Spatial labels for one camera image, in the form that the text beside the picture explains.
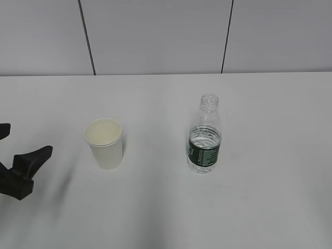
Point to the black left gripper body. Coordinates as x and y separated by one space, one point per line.
15 184

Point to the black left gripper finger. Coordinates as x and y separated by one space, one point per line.
26 166
4 130

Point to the white paper cup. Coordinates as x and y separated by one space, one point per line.
104 137

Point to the clear water bottle green label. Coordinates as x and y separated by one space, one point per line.
205 136

